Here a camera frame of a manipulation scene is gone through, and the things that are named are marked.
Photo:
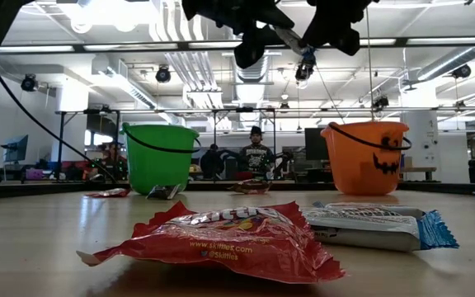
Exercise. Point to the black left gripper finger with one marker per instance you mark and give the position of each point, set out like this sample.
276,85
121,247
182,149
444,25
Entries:
276,18

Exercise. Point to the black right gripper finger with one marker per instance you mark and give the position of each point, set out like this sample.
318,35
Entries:
316,35

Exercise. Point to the brown Snickers candy bar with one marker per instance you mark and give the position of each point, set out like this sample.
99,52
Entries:
252,187

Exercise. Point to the small dark candy wrapper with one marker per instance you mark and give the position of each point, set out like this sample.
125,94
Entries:
163,192

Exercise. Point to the red Skittles candy bag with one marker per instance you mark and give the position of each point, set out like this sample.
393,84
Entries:
109,193
229,247

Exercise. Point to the black computer monitor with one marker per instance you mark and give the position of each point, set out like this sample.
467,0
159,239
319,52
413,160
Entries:
315,144

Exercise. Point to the person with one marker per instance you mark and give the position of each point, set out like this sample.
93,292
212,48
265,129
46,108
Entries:
257,156
109,163
212,163

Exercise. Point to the orange jack-o'-lantern bucket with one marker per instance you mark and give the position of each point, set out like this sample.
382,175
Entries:
357,165

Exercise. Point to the green plastic bucket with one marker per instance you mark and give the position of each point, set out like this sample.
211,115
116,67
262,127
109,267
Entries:
159,165

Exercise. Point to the wooden bench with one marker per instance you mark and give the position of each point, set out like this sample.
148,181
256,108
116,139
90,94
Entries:
419,169

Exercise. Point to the blue-lit computer monitor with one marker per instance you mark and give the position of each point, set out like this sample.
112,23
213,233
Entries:
17,148

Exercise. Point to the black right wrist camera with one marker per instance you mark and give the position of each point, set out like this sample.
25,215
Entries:
346,41

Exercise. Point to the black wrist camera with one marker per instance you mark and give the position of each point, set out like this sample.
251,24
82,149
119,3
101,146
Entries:
252,47
346,41

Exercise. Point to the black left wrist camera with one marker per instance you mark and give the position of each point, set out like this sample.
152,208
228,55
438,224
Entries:
252,47

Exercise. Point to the black ceiling camera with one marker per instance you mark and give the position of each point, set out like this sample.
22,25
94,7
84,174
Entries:
462,71
303,72
163,74
381,102
29,82

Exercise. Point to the silver ceiling air duct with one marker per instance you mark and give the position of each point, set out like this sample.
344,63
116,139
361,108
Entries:
258,74

